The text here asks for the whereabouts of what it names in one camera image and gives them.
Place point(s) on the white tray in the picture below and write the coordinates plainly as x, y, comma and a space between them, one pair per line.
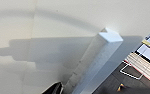
146, 51

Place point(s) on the pale wooden stand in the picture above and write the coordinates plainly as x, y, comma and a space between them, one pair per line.
144, 68

